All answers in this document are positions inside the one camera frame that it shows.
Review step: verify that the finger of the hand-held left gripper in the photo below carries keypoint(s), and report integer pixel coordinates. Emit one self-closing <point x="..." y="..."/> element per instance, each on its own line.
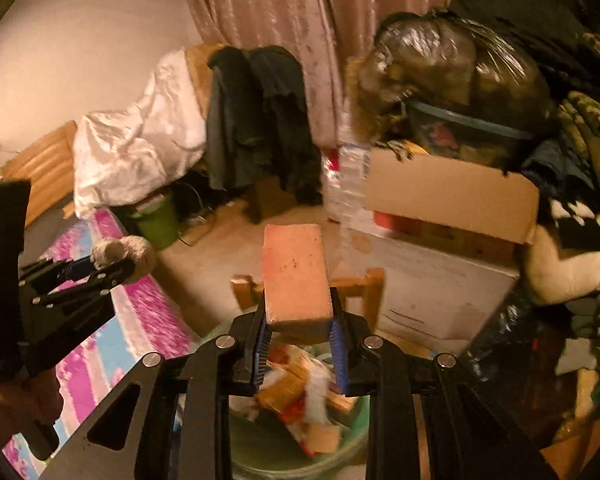
<point x="105" y="275"/>
<point x="75" y="269"/>

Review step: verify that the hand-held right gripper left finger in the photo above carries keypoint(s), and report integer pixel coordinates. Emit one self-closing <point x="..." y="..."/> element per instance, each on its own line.
<point x="261" y="350"/>

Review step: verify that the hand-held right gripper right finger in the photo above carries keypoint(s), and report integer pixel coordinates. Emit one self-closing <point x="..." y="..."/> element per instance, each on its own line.
<point x="341" y="360"/>

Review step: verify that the grey paper ball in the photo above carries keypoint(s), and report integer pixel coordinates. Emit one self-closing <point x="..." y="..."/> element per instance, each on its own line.
<point x="125" y="249"/>

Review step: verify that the long orange cardboard box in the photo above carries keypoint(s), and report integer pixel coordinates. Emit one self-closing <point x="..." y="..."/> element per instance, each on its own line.
<point x="280" y="392"/>

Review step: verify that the beige foam block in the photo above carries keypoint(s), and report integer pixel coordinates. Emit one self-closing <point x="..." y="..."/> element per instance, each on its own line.
<point x="295" y="275"/>

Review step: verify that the pale green waste bin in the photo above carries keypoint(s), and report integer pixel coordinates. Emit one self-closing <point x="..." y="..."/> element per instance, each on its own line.
<point x="280" y="460"/>

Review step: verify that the person's left hand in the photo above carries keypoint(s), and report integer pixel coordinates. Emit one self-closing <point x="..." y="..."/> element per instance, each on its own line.
<point x="25" y="400"/>

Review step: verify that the dark grey bed sheet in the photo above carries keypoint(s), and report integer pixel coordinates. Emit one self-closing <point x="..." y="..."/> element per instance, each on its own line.
<point x="50" y="235"/>

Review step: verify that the wooden stool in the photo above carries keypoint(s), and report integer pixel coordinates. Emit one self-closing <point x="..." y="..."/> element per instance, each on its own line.
<point x="245" y="290"/>

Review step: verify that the bright green plastic bin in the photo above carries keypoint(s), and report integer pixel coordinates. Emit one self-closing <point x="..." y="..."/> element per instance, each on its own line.
<point x="155" y="225"/>

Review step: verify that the wooden bed headboard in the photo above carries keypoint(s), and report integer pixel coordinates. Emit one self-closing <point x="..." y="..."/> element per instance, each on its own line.
<point x="45" y="170"/>

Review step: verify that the white cardboard box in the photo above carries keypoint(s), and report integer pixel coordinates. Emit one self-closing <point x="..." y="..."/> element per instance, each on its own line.
<point x="430" y="285"/>

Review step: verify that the black shiny plastic sheet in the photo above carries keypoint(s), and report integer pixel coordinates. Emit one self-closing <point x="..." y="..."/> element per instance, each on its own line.
<point x="510" y="360"/>

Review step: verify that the plastic bottle pack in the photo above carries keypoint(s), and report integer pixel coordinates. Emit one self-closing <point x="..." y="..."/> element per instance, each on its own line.
<point x="347" y="175"/>

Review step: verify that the open brown cardboard box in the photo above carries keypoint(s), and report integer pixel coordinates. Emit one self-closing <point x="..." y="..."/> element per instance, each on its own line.
<point x="445" y="195"/>

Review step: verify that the dark hanging jacket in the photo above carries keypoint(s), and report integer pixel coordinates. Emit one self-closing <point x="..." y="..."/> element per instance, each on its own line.
<point x="260" y="110"/>

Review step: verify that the cream stuffed bag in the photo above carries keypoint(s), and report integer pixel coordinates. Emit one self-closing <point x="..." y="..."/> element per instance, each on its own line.
<point x="555" y="270"/>

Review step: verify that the blue rimmed basin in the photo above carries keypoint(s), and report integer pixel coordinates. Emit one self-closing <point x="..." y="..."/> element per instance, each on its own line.
<point x="445" y="135"/>

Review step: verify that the black white patterned cloth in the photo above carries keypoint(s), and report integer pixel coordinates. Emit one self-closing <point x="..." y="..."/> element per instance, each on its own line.
<point x="575" y="215"/>

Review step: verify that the black garbage bag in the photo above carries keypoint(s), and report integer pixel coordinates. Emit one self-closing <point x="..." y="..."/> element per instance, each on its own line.
<point x="455" y="60"/>

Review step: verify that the pink patterned curtain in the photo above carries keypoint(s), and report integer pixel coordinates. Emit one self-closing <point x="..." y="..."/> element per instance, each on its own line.
<point x="290" y="10"/>

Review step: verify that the camouflage clothing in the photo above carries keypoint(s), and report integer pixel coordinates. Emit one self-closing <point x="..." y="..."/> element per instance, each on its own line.
<point x="590" y="130"/>

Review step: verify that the black garment pile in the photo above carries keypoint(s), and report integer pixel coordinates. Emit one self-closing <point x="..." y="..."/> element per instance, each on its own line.
<point x="530" y="10"/>

